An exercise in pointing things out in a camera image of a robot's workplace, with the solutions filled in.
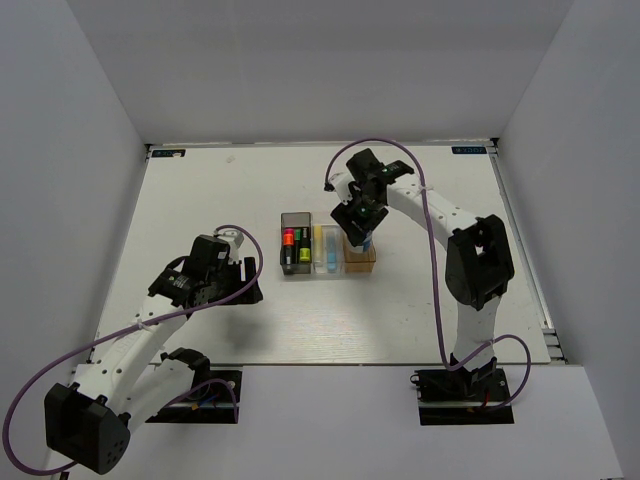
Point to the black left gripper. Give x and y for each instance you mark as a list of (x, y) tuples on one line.
[(236, 270)]

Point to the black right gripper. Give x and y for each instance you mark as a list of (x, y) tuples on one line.
[(344, 215)]

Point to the blue white tape roll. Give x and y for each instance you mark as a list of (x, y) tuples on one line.
[(361, 248)]

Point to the blue translucent glue stick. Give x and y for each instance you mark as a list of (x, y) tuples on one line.
[(331, 249)]

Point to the yellow translucent glue stick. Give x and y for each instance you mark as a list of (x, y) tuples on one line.
[(317, 244)]

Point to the green cap black highlighter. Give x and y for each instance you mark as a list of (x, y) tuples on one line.
[(297, 243)]

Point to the yellow cap black highlighter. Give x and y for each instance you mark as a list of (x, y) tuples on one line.
[(304, 246)]

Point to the orange cap black highlighter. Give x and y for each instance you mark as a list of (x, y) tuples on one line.
[(287, 251)]

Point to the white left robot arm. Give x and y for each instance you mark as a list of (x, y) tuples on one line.
[(91, 421)]

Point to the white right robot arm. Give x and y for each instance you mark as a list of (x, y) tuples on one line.
[(478, 264)]

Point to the clear plastic container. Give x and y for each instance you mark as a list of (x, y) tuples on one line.
[(324, 219)]

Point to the orange translucent plastic container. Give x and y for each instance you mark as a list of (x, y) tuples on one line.
[(358, 263)]

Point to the dark grey plastic container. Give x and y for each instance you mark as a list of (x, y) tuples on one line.
[(295, 220)]

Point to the right blue corner label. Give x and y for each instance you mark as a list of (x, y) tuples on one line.
[(468, 150)]

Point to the blue corner label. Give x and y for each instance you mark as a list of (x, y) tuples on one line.
[(468, 150), (168, 153)]

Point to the left blue corner label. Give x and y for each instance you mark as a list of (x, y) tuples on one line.
[(168, 153)]

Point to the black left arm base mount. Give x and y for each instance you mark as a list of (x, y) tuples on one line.
[(211, 405)]

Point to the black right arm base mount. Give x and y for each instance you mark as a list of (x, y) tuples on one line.
[(441, 402)]

